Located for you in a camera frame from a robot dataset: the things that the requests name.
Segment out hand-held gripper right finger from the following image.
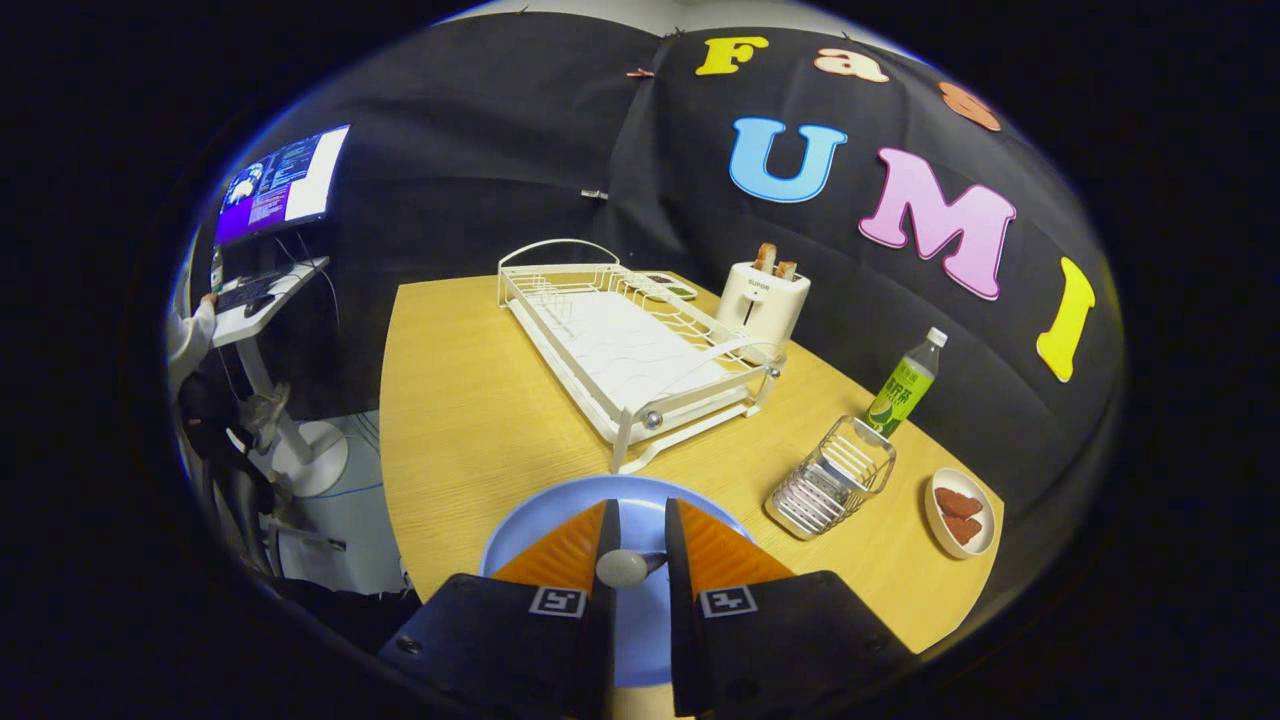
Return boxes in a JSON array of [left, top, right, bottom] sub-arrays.
[[663, 497, 918, 719]]

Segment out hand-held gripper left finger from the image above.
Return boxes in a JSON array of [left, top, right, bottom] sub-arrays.
[[376, 499, 622, 720]]

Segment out checkered handle spoon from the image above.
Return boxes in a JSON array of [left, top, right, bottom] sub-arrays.
[[596, 549, 669, 590]]

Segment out blue plate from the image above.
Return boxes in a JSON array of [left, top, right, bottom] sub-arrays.
[[479, 474, 752, 690]]

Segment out metal wire basket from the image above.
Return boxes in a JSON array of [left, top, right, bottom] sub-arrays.
[[765, 415, 898, 542]]

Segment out white wire dish rack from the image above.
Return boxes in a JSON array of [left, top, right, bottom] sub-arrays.
[[497, 238, 787, 476]]

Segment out white oval plate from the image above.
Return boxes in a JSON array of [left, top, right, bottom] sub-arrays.
[[923, 467, 998, 560]]

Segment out green tea bottle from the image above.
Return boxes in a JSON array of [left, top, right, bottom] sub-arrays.
[[862, 327, 950, 440]]

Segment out white toaster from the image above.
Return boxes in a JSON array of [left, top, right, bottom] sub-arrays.
[[716, 260, 812, 353]]

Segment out divided condiment tray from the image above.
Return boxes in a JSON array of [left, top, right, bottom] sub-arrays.
[[638, 271, 699, 302]]

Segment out white standing desk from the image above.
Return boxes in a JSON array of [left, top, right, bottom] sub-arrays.
[[208, 257, 351, 499]]

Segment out black keyboard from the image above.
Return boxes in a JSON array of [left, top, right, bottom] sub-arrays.
[[215, 271, 292, 314]]

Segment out computer monitor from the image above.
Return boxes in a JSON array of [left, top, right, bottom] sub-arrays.
[[214, 125, 352, 249]]

